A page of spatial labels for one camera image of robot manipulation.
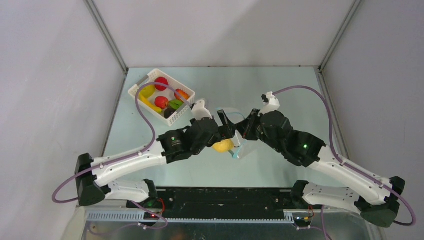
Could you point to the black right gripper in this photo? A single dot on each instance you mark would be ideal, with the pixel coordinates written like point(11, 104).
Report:
point(251, 123)

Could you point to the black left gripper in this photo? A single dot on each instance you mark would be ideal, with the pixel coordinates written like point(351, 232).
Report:
point(225, 132)

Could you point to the clear zip bag blue zipper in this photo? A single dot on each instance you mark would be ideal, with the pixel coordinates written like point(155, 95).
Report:
point(242, 147)

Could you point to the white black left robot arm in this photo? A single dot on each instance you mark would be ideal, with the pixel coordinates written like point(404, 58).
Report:
point(97, 178)

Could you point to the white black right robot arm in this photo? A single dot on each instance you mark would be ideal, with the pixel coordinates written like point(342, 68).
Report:
point(374, 198)

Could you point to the green star fruit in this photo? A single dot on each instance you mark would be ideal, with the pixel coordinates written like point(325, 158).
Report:
point(175, 104)

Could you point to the dark purple fruit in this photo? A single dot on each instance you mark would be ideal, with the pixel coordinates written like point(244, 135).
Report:
point(168, 112)

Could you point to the white perforated plastic basket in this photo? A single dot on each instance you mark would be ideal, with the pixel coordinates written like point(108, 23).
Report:
point(169, 93)

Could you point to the red round fruit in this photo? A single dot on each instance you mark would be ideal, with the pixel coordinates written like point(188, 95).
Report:
point(161, 83)

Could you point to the yellow banana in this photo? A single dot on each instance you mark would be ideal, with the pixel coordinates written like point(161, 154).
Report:
point(150, 105)

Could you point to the yellow green fruit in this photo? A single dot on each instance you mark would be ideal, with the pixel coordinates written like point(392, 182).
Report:
point(147, 92)

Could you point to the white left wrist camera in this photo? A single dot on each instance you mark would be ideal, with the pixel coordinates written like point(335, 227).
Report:
point(199, 110)

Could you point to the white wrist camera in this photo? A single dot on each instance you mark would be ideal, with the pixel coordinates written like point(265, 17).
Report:
point(270, 103)
point(199, 110)

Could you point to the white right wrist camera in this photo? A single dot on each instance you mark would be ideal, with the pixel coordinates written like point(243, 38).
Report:
point(270, 103)

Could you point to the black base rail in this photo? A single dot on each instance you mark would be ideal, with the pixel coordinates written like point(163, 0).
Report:
point(207, 203)

